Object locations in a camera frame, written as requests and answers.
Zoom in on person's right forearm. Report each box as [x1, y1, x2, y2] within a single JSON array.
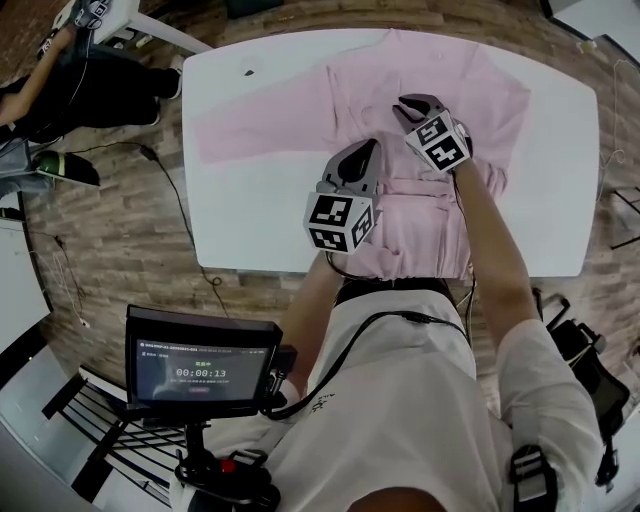
[[452, 159, 544, 331]]

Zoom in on black backpack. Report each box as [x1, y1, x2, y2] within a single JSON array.
[[224, 0, 274, 21]]

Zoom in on black metal frame chair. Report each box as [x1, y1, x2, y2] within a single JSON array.
[[42, 367, 186, 501]]

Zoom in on person's white t-shirt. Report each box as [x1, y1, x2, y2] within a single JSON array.
[[169, 289, 606, 512]]

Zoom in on black monitor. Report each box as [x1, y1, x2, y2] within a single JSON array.
[[124, 304, 301, 419]]

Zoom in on thin white cable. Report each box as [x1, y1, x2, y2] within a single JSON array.
[[29, 234, 92, 329]]

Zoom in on black floor cable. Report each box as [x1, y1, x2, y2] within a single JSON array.
[[67, 142, 231, 319]]

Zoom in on large white table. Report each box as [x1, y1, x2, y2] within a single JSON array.
[[180, 27, 601, 279]]

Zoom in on pink robe garment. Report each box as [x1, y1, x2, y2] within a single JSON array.
[[192, 28, 532, 282]]

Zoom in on grey harness strap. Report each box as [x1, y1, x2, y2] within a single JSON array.
[[509, 444, 559, 512]]

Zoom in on black office chair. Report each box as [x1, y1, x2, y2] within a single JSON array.
[[532, 287, 631, 496]]

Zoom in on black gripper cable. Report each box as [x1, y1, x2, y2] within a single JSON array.
[[324, 249, 396, 286], [452, 169, 479, 326]]

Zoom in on dark blue oval pad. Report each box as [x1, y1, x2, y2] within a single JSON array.
[[32, 149, 101, 187]]

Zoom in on black folding chair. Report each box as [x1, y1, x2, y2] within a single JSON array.
[[607, 184, 640, 251]]

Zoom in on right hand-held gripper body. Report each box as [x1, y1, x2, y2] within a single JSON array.
[[404, 102, 475, 174]]

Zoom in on person's dark trousers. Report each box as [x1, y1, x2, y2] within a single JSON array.
[[339, 277, 456, 307]]

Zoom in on person's left forearm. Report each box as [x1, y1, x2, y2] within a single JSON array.
[[277, 249, 346, 401]]

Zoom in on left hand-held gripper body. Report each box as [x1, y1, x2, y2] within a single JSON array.
[[303, 179, 384, 256]]

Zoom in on black monitor mount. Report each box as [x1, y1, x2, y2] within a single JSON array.
[[172, 417, 281, 509]]

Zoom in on black chest cable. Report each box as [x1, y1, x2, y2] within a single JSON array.
[[262, 309, 471, 421]]

